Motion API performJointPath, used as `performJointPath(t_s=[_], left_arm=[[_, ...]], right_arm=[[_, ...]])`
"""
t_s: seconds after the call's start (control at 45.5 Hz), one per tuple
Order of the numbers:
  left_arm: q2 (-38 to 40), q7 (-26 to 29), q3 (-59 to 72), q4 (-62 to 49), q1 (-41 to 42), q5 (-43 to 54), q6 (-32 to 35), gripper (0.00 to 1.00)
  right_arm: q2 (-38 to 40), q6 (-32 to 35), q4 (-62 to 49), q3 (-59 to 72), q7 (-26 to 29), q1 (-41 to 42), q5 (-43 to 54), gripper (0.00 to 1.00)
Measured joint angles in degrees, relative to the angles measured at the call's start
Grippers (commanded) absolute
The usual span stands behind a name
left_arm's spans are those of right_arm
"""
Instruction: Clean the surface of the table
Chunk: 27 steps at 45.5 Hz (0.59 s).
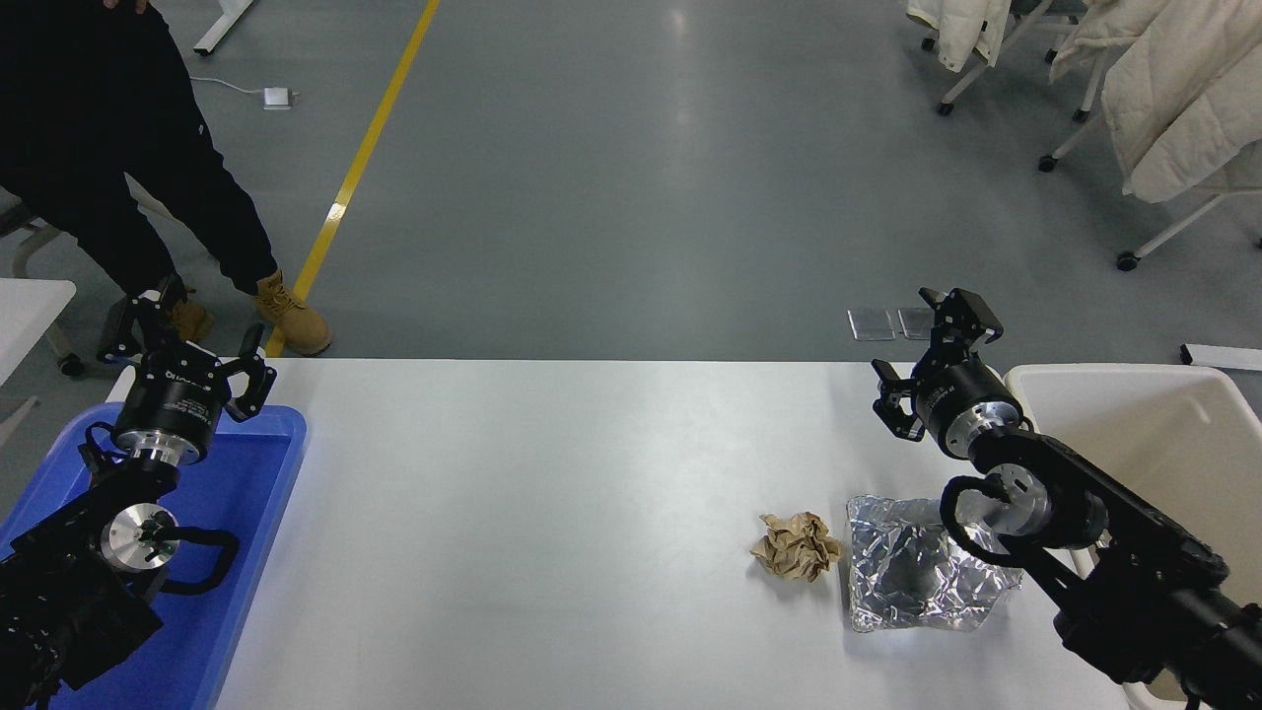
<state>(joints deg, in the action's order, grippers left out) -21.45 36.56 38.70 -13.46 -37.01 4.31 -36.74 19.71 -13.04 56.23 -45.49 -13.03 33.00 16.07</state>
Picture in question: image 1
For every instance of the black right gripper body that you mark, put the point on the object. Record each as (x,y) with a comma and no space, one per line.
(961,390)

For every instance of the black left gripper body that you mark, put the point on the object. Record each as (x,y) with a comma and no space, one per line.
(173,404)

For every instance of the tan paper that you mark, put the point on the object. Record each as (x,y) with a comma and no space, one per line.
(797,547)

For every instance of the silver foil tray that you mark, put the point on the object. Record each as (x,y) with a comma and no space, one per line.
(907,582)

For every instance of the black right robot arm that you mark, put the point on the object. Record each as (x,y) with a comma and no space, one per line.
(1144,592)

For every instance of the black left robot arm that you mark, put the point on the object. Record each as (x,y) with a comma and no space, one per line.
(59,602)

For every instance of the person's left hand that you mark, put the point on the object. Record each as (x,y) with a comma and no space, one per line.
(126,5)

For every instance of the silver floor plate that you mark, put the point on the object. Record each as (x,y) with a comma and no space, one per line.
(872,324)
(915,323)

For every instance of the small white table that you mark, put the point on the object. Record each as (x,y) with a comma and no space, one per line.
(30,306)

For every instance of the blue plastic tray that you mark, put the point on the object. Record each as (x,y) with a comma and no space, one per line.
(246,513)

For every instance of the white-legged rolling chair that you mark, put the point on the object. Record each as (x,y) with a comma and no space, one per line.
(1081,115)
(1127,261)
(945,108)

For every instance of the person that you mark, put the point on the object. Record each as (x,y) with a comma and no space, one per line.
(89,118)

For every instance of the large pale plastic bin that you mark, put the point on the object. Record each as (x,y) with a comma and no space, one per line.
(1183,434)

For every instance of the white flat bar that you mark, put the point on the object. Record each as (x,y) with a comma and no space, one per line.
(1223,356)

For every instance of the large cream padded coat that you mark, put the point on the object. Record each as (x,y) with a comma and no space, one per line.
(1183,108)

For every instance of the white desk foot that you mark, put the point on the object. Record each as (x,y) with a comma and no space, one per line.
(222,30)

